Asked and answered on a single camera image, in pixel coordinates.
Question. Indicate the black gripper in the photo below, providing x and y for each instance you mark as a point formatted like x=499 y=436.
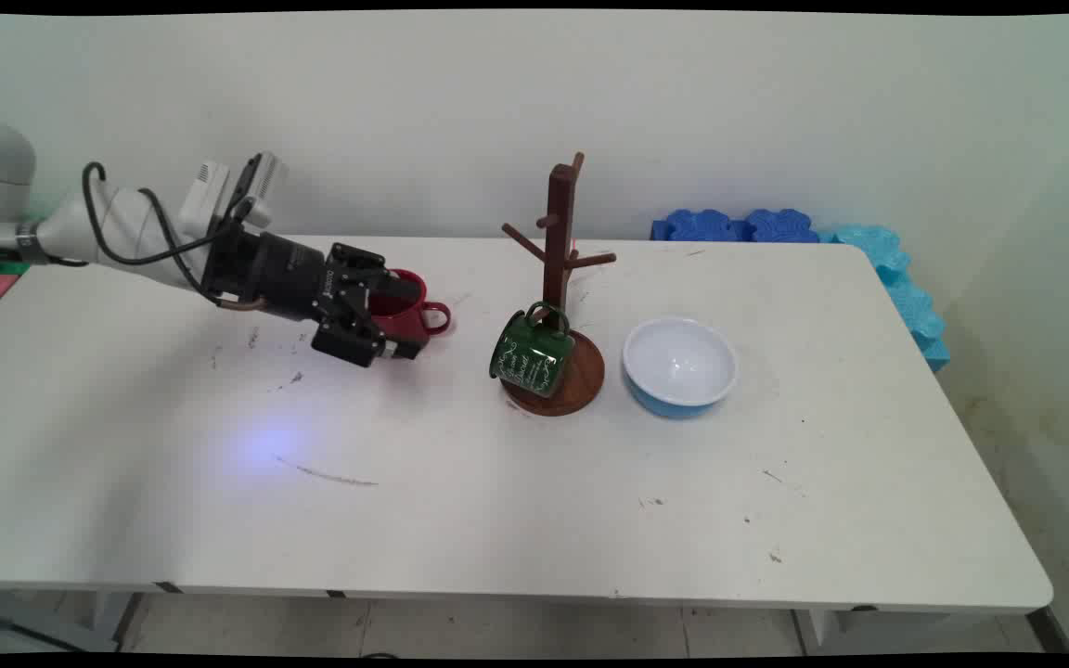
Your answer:
x=275 y=269

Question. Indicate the green enamel mug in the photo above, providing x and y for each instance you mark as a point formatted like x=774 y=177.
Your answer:
x=530 y=357

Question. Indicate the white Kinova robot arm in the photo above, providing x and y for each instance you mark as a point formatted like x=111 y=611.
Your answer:
x=61 y=232

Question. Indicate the red mug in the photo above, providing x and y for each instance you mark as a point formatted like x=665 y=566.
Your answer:
x=414 y=320

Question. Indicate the dark wooden mug tree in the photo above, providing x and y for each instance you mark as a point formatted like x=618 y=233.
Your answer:
x=558 y=213

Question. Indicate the blue bowl, white inside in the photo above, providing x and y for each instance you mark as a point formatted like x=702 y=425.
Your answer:
x=678 y=362

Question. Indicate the green flat mat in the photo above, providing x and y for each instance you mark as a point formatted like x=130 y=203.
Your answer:
x=15 y=268

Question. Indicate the dark blue foam tile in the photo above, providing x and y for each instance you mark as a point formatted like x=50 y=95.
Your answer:
x=697 y=225
x=780 y=225

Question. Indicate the light blue foam tile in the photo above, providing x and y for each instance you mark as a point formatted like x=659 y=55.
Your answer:
x=936 y=353
x=873 y=246
x=915 y=311

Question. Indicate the white table leg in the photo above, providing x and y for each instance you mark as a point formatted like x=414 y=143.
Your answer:
x=869 y=629

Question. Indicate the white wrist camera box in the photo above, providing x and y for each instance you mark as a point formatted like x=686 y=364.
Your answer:
x=210 y=190

